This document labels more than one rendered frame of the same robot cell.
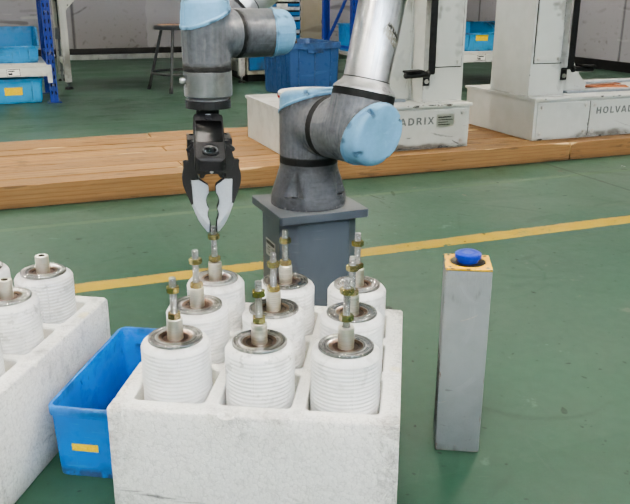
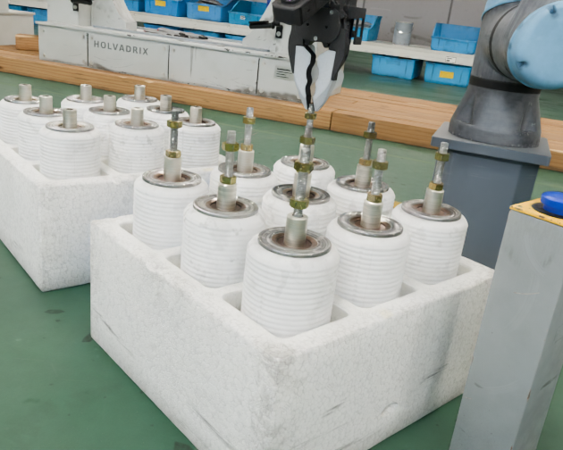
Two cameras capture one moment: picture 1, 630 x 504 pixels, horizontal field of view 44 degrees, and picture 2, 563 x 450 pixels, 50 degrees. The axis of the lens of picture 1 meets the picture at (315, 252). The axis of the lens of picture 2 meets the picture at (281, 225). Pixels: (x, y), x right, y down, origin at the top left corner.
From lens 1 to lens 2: 0.69 m
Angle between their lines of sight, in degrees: 38
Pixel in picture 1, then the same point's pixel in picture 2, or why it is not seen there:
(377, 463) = (253, 398)
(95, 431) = not seen: hidden behind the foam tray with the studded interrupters
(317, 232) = (476, 167)
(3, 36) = (457, 33)
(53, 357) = not seen: hidden behind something
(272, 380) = (206, 249)
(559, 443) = not seen: outside the picture
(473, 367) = (517, 369)
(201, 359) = (172, 205)
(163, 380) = (136, 213)
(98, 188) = (420, 135)
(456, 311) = (511, 276)
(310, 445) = (203, 337)
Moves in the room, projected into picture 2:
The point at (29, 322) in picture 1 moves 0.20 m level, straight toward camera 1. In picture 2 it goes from (138, 149) to (57, 174)
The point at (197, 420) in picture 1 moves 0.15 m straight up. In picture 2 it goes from (134, 262) to (137, 138)
